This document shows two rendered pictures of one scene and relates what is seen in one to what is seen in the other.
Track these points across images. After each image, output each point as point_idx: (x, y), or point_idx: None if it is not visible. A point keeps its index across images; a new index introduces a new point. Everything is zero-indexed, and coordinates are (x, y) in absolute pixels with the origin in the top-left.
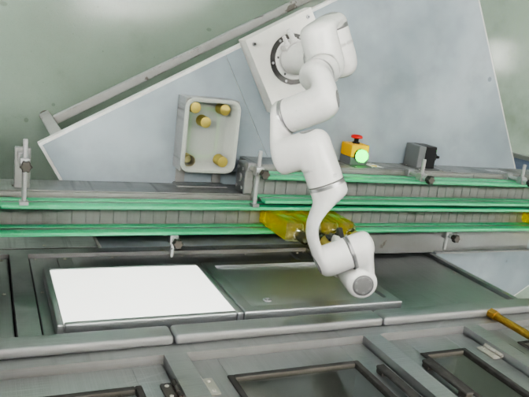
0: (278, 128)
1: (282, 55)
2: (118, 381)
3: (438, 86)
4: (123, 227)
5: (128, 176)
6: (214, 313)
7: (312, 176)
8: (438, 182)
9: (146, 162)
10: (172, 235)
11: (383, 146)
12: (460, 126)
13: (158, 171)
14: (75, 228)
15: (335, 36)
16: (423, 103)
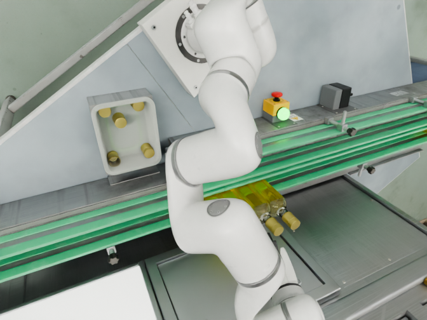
0: (178, 192)
1: (188, 34)
2: None
3: (351, 25)
4: (58, 247)
5: (61, 183)
6: None
7: (234, 272)
8: (358, 127)
9: (75, 167)
10: (108, 247)
11: (301, 94)
12: (370, 58)
13: (90, 171)
14: (6, 265)
15: (244, 26)
16: (336, 45)
